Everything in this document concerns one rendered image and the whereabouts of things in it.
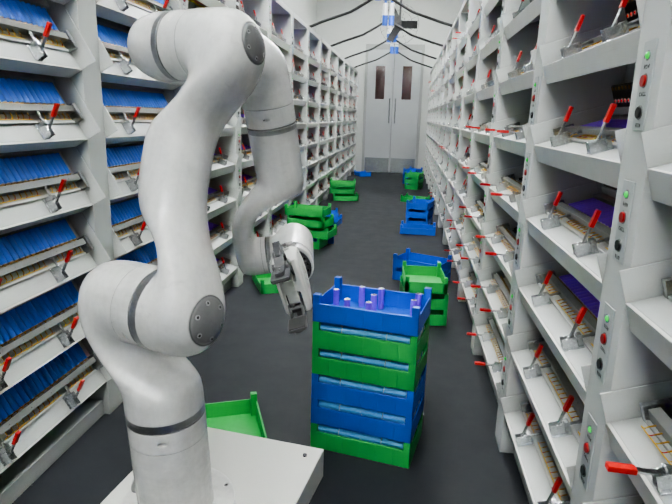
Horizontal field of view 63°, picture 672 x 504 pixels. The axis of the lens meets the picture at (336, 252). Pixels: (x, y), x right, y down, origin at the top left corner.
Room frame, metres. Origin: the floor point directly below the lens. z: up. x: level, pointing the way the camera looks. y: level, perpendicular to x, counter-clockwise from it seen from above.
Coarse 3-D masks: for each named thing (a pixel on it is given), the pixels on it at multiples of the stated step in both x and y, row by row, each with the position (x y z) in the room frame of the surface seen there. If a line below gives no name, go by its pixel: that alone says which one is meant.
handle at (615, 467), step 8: (608, 464) 0.61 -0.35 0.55; (616, 464) 0.61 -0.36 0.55; (624, 464) 0.61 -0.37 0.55; (632, 464) 0.61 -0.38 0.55; (616, 472) 0.60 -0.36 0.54; (624, 472) 0.60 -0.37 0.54; (632, 472) 0.60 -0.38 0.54; (640, 472) 0.60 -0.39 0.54; (648, 472) 0.60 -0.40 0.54; (656, 472) 0.60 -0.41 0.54; (664, 472) 0.60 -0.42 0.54
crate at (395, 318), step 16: (352, 288) 1.62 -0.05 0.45; (368, 288) 1.61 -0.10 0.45; (320, 304) 1.45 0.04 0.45; (352, 304) 1.60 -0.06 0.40; (384, 304) 1.59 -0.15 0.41; (400, 304) 1.58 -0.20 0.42; (320, 320) 1.45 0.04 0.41; (336, 320) 1.43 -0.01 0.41; (352, 320) 1.42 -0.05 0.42; (368, 320) 1.40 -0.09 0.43; (384, 320) 1.39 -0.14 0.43; (400, 320) 1.38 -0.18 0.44; (416, 320) 1.36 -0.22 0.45; (416, 336) 1.36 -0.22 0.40
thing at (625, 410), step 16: (656, 384) 0.75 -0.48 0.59; (608, 400) 0.76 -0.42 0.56; (624, 400) 0.75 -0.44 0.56; (640, 400) 0.75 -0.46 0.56; (656, 400) 0.74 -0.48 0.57; (608, 416) 0.76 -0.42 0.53; (624, 416) 0.75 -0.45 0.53; (640, 416) 0.75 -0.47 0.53; (608, 432) 0.75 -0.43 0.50; (624, 432) 0.72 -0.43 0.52; (640, 432) 0.72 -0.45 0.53; (624, 448) 0.69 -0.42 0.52; (640, 448) 0.68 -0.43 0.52; (656, 448) 0.67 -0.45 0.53; (640, 464) 0.65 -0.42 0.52; (656, 464) 0.64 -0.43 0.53; (640, 480) 0.63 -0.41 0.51; (656, 496) 0.59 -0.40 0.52
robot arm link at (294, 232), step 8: (288, 224) 1.14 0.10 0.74; (296, 224) 1.14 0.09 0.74; (280, 232) 1.10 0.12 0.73; (288, 232) 1.08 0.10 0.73; (296, 232) 1.08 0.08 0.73; (304, 232) 1.11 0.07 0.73; (272, 240) 1.07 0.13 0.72; (280, 240) 1.05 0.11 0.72; (288, 240) 1.03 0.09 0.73; (296, 240) 1.04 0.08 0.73; (304, 240) 1.06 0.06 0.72; (312, 240) 1.13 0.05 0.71; (272, 248) 1.05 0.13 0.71; (312, 248) 1.07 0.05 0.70
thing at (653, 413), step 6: (654, 408) 0.73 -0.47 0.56; (660, 408) 0.73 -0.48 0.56; (654, 414) 0.71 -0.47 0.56; (660, 414) 0.71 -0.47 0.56; (666, 414) 0.71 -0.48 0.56; (654, 420) 0.71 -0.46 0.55; (660, 420) 0.70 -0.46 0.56; (666, 420) 0.69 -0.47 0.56; (642, 426) 0.71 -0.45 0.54; (648, 426) 0.71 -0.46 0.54; (654, 426) 0.71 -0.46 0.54; (660, 426) 0.69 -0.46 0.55; (666, 426) 0.68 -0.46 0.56; (660, 432) 0.69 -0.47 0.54; (666, 432) 0.67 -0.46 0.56; (666, 438) 0.67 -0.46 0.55; (660, 450) 0.66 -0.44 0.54
